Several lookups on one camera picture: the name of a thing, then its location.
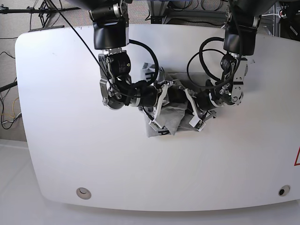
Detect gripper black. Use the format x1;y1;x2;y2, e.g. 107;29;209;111
138;84;185;111
185;90;216;119

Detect grey T-shirt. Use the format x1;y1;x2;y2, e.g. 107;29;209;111
144;67;199;137

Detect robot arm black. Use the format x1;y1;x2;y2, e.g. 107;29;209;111
191;0;275;120
74;0;187;110

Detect red warning triangle sticker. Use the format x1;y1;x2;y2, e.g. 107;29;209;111
294;148;300;166

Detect right table grommet hole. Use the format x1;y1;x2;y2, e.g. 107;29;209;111
278;185;291;196

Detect table grommet hole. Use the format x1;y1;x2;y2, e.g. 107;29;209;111
76;187;91;200
278;185;291;196

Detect left table grommet hole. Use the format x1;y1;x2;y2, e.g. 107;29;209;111
76;187;91;200

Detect black tripod stand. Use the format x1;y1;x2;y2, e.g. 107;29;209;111
0;0;80;14

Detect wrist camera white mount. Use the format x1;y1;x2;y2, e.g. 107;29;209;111
138;81;176;132
180;89;217;132

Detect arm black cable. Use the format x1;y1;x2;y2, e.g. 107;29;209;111
187;36;237;91
112;39;160;94

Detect grey metal frame base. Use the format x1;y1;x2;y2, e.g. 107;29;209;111
145;0;228;27

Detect floor black cables left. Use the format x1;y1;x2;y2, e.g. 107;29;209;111
0;51;22;129

